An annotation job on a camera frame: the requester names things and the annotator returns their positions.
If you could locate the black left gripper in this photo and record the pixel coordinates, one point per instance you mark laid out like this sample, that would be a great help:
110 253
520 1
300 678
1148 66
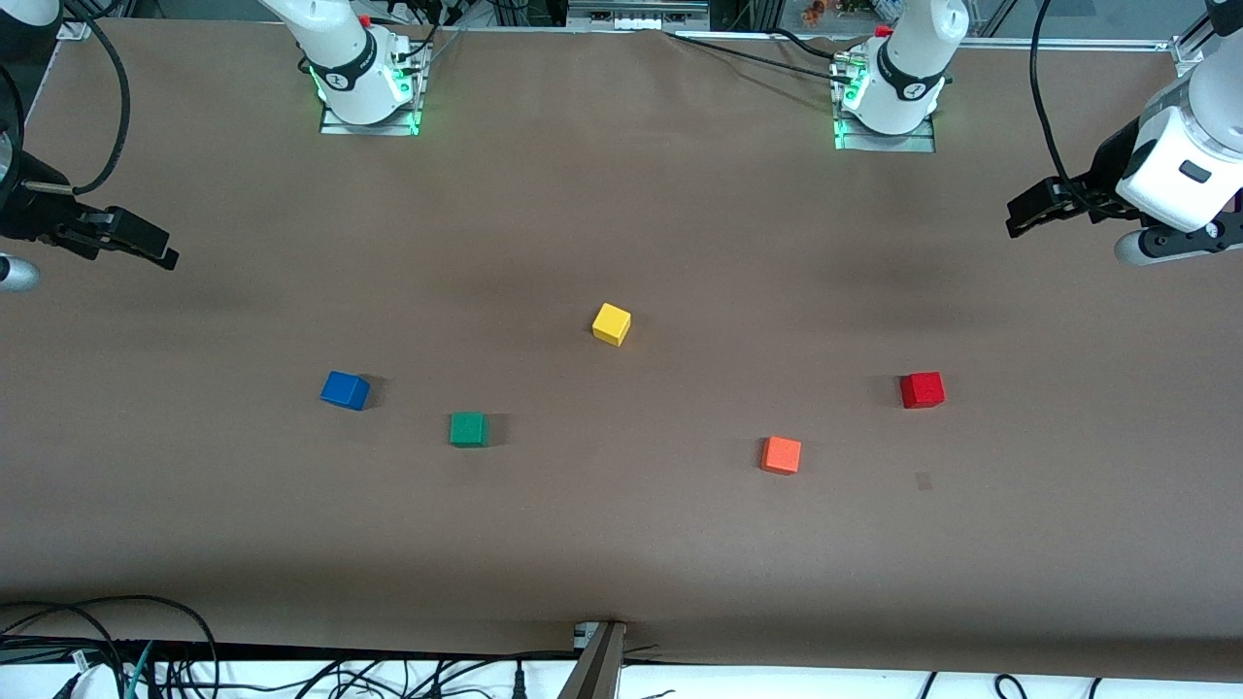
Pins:
1103 178

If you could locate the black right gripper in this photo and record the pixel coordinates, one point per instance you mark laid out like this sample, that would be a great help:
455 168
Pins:
29 216

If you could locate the red wooden block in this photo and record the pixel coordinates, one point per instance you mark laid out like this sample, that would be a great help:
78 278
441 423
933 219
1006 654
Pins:
923 390

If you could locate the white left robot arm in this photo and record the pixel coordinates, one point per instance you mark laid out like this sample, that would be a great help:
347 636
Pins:
908 87

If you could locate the blue wooden block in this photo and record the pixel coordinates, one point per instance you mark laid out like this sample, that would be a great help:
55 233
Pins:
345 390

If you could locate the orange wooden block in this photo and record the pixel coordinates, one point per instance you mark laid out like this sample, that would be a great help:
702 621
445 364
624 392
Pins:
781 455

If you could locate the green wooden block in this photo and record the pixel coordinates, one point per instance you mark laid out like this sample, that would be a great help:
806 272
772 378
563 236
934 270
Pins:
468 429

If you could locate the yellow wooden block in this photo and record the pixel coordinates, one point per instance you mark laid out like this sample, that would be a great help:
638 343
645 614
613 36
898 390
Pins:
612 323

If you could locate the brown paper table cover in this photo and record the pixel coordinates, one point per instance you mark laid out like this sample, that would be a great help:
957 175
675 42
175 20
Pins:
621 544

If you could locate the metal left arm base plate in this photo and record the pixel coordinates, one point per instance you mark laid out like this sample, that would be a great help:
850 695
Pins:
913 145

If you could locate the aluminium rail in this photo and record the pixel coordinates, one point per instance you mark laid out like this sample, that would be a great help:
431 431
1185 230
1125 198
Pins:
1068 43

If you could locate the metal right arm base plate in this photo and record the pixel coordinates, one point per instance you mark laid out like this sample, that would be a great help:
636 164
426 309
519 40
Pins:
388 127

